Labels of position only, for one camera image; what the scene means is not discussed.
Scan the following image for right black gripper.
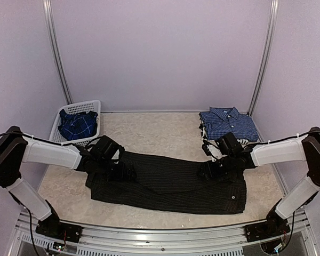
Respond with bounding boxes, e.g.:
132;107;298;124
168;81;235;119
196;154;236;180

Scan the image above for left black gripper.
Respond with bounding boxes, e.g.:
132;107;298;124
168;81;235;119
96;157;137;181

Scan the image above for black white printed shirt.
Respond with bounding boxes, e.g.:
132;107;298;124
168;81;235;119
202;137;250;146

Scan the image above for black pinstripe long sleeve shirt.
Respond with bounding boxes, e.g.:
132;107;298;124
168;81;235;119
85;152;247;214

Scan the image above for blue checked shirt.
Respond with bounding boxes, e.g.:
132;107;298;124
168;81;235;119
199;107;259;142

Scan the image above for white plastic laundry basket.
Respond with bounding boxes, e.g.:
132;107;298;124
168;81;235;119
49;100;101;146

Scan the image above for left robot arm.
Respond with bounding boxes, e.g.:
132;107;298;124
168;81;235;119
0;126;137;237

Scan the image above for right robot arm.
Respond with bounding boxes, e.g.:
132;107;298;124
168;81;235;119
198;127;320;237

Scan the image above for dark blue plaid shirt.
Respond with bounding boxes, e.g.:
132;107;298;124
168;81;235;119
58;110;98;141

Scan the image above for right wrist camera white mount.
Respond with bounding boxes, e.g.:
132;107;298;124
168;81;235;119
202;141;223;162

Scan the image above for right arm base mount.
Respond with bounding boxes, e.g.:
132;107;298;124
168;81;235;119
244;207;291;242

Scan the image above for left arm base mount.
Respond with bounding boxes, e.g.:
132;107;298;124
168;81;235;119
36;201;83;243

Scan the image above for front aluminium rail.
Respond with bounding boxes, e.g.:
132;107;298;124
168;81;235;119
6;211;319;255

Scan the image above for right aluminium frame post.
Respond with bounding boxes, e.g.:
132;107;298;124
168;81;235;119
247;0;279;116

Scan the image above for aluminium frame post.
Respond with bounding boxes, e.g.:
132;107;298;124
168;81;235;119
42;0;73;104
247;0;279;116

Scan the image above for left aluminium frame post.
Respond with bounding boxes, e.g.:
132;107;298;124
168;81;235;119
42;0;73;104

